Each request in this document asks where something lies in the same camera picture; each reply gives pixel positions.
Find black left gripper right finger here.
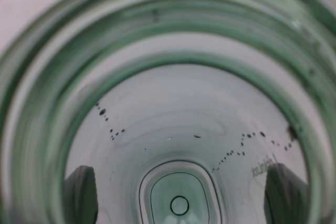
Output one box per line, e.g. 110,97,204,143
264,163,308,223

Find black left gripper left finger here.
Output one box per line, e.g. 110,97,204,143
64,165,99,224

